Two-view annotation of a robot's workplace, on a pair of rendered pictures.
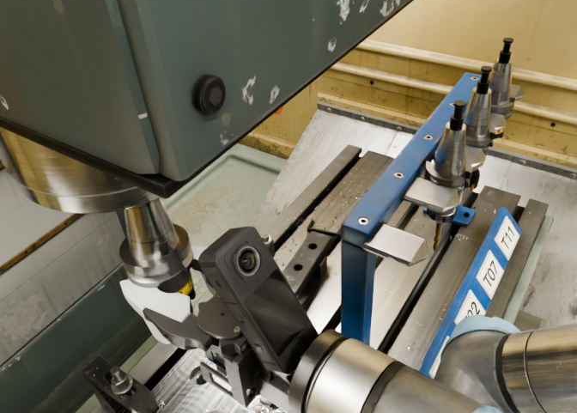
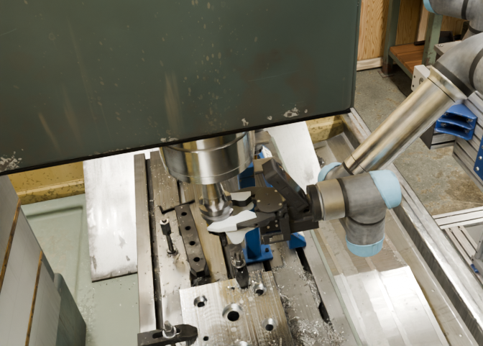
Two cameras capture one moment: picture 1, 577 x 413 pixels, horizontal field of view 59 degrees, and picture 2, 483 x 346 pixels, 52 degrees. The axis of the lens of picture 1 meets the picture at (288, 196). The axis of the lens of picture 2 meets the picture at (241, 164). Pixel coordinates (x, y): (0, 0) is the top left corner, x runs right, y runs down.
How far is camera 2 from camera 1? 0.65 m
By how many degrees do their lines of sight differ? 34
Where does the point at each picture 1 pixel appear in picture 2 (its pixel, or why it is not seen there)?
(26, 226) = (24, 297)
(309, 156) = (100, 180)
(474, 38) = not seen: hidden behind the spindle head
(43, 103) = (323, 103)
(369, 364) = (332, 182)
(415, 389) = (351, 178)
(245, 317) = (291, 189)
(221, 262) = (277, 172)
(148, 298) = (232, 221)
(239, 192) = (47, 239)
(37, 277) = (38, 336)
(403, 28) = not seen: hidden behind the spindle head
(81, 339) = not seen: outside the picture
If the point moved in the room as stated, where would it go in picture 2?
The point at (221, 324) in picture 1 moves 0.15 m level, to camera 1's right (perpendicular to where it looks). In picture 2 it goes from (273, 206) to (321, 165)
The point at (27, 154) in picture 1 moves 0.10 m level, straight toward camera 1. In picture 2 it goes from (224, 157) to (290, 161)
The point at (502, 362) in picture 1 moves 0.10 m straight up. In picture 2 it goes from (350, 170) to (353, 131)
